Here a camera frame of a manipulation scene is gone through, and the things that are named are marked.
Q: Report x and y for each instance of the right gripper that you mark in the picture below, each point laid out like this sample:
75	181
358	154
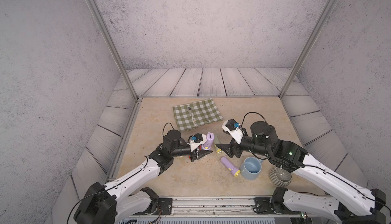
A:
230	148

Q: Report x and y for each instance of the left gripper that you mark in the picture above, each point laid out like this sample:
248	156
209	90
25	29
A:
198	155

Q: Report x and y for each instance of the purple flashlight bottom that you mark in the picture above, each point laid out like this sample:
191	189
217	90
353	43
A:
209	141

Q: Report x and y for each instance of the purple flashlight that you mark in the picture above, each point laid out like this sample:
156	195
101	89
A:
209	141
235	171

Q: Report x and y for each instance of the green flashlight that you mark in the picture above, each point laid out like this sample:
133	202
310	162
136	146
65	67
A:
215	143

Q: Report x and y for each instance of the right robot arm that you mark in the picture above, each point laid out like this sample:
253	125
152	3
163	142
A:
346	203

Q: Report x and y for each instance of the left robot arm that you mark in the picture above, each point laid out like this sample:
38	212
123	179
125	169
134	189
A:
117	200

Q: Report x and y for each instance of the blue mug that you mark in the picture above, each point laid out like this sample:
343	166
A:
251	168

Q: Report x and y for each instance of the green checkered cloth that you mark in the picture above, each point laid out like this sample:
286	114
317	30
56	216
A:
204	111

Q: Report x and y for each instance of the metal spoon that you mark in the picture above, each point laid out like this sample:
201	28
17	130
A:
189	109

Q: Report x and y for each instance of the grey ribbed bowl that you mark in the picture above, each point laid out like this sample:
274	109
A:
280	177

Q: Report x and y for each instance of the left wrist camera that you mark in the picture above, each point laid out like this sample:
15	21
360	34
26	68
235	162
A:
196	140

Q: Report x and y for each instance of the metal base rail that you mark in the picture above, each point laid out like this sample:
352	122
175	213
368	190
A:
222	210

